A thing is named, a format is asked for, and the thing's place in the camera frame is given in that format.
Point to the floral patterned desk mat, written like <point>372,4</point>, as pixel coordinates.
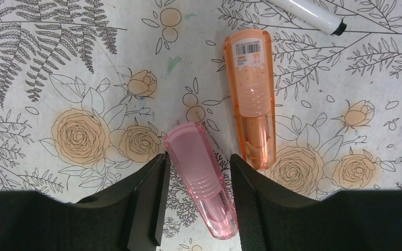
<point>156,55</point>

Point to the orange highlighter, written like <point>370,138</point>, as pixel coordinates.
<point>249,66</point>

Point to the pink highlighter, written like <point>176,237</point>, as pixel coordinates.
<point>192,155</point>

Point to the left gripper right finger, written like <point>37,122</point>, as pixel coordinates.
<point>272,217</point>

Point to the black cap white marker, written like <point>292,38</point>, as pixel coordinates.
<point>312,14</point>

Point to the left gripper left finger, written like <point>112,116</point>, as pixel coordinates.
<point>128,215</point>

